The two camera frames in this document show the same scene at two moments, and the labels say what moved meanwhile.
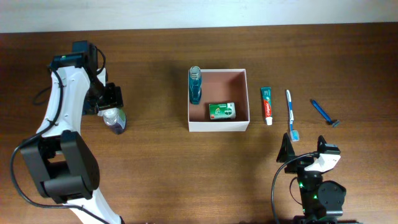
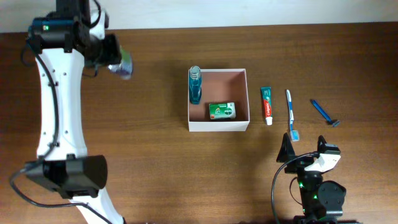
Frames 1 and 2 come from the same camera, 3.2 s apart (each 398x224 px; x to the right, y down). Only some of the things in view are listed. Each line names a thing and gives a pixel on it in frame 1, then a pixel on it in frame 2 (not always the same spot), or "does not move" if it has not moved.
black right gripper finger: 321,144 does not move
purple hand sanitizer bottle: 115,118 -> 125,69
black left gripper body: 104,97 -> 106,51
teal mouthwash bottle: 195,85 does not move
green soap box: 221,111 does not move
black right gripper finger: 286,150 does not move
